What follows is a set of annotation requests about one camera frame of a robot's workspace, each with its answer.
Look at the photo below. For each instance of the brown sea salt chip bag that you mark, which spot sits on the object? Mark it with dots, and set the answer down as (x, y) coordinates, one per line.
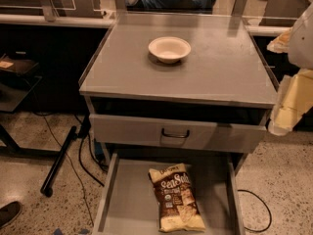
(178, 208)

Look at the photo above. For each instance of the open grey middle drawer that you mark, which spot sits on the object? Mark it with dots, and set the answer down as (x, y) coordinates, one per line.
(129, 206)

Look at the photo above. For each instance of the black side table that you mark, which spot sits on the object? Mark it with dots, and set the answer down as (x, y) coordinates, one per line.
(14, 89)

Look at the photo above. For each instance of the black metal stand leg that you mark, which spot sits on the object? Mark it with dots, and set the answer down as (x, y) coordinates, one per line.
(47, 186)

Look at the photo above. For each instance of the black drawer handle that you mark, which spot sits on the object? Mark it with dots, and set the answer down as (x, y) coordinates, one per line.
(175, 135)

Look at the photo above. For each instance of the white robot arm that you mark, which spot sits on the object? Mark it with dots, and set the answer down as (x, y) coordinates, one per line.
(300, 51)

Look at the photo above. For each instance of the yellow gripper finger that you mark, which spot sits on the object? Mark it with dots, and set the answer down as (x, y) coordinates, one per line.
(295, 98)
(281, 43)

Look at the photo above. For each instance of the dark shoe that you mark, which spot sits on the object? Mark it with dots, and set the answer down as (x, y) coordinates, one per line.
(9, 212)

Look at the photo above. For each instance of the white paper bowl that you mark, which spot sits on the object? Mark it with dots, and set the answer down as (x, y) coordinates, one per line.
(169, 50)

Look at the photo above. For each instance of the dark box with label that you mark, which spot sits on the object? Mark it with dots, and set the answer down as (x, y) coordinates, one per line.
(18, 67)

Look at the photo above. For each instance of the grey top drawer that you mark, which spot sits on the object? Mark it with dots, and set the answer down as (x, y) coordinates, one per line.
(146, 131)

